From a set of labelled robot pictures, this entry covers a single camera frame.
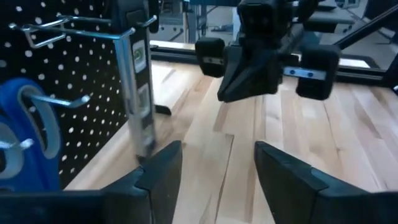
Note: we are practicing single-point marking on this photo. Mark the silver peg hook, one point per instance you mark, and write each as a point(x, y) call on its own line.
point(62, 102)
point(149, 21)

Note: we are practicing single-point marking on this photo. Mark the black aluminium table frame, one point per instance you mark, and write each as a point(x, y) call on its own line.
point(367, 76)

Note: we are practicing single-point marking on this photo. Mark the black perforated pegboard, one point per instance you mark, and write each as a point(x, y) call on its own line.
point(93, 99)

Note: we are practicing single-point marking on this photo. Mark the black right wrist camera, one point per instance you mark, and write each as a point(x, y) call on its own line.
point(258, 18)

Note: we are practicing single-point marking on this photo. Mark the black equipment stand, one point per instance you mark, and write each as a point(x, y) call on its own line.
point(367, 28)

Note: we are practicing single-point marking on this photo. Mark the silver double prong hook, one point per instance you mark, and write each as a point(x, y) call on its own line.
point(93, 34)

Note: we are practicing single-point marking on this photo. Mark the black spirit level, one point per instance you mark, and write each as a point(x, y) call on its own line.
point(126, 93)

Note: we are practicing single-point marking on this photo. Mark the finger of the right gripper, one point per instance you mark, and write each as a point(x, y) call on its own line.
point(264, 71)
point(234, 77)

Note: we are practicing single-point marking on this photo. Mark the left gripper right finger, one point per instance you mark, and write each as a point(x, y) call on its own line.
point(292, 193)

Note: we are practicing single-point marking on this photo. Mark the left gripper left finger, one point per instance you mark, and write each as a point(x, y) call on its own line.
point(155, 186)

